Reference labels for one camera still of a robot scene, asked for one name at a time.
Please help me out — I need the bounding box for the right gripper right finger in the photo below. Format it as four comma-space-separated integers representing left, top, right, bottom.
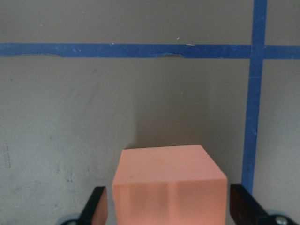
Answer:
229, 184, 269, 225

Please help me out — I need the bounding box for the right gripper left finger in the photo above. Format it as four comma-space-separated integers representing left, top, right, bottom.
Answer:
78, 186, 108, 225

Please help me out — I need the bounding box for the orange foam block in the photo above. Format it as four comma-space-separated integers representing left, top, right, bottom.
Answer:
112, 145, 227, 225

